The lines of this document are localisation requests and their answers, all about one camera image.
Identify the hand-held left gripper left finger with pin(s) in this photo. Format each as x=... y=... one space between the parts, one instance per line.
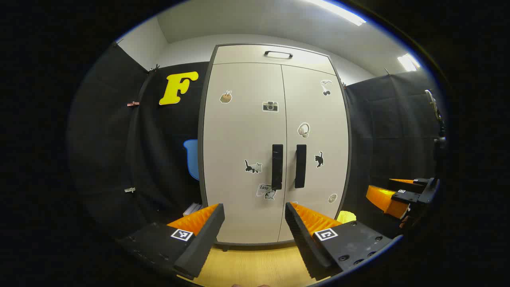
x=203 y=243

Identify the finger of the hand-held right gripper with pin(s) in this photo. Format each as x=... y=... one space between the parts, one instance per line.
x=410 y=184
x=384 y=199

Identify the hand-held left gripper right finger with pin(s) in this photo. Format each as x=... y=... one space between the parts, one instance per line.
x=303 y=243

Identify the white cabinet door headphone sticker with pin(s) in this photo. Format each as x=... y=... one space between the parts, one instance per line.
x=318 y=119

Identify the white cabinet door camera sticker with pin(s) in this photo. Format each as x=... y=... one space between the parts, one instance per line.
x=239 y=131

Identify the white double-door shoe cabinet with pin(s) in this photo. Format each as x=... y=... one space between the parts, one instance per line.
x=239 y=54

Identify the small white box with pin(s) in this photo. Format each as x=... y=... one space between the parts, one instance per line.
x=192 y=209

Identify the yellow bumpy toy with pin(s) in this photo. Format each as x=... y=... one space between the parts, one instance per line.
x=347 y=217

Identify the black stand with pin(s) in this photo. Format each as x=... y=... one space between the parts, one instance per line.
x=439 y=147

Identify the black backdrop cloth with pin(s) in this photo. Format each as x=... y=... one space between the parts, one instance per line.
x=111 y=139
x=390 y=131

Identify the short ceiling light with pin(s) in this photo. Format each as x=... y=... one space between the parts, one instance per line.
x=408 y=62

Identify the black cloth clip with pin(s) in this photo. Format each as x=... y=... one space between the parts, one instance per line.
x=153 y=68

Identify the long ceiling light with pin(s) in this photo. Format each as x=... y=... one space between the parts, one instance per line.
x=338 y=12

